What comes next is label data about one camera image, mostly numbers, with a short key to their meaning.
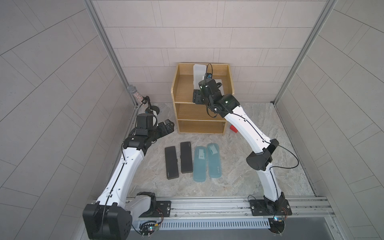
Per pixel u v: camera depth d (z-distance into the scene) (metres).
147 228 0.65
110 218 0.36
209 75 0.63
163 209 0.71
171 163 0.85
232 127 0.55
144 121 0.56
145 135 0.56
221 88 0.59
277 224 0.68
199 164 0.85
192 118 0.88
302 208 0.72
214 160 0.87
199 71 0.78
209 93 0.56
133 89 0.85
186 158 0.87
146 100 0.99
